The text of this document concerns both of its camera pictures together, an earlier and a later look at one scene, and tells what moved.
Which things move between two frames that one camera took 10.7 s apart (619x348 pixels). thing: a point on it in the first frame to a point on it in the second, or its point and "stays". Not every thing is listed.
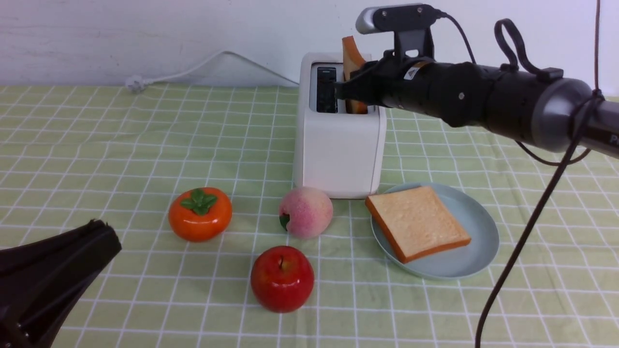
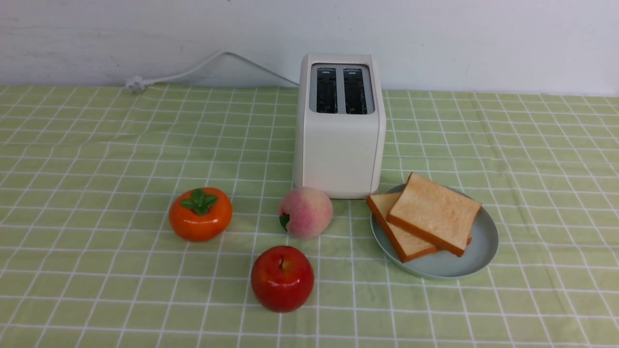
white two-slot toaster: x=344 y=154 stays
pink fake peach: x=305 y=212 stays
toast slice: x=352 y=60 to x=435 y=213
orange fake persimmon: x=199 y=214 stays
